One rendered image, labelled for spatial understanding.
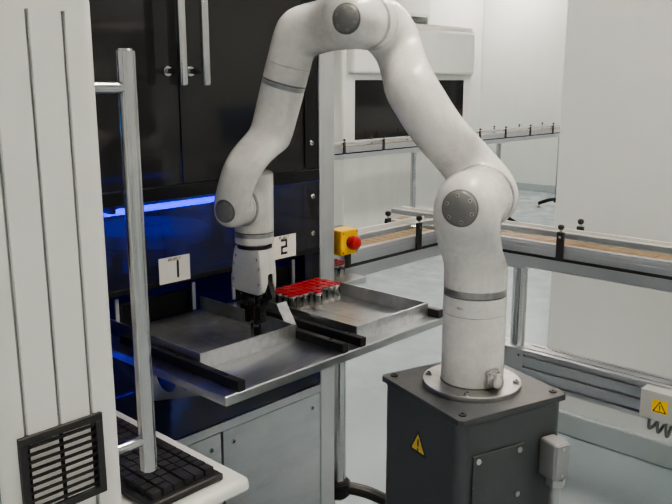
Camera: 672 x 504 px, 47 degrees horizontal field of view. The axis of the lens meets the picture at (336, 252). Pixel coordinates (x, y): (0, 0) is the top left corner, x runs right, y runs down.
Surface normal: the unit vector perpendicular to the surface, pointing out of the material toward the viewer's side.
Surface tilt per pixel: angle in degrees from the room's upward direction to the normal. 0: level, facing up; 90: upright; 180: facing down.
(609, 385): 90
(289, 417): 90
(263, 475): 90
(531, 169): 90
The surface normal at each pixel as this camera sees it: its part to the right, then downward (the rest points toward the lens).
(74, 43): 0.73, 0.15
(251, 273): -0.69, 0.15
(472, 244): -0.22, 0.76
